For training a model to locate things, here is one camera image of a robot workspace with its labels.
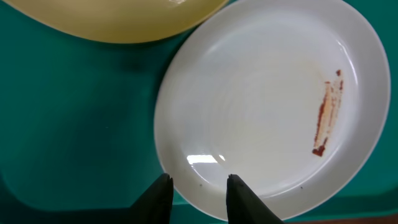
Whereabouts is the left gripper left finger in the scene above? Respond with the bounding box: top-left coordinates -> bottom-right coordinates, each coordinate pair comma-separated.
129,173 -> 174,224

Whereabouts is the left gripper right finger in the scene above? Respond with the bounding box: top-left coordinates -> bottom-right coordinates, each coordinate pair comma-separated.
226,174 -> 284,224

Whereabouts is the white plate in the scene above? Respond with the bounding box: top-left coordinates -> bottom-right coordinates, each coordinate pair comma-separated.
154,0 -> 391,220

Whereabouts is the yellow-green plate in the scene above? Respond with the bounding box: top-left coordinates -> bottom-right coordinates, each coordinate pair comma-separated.
5,0 -> 228,44

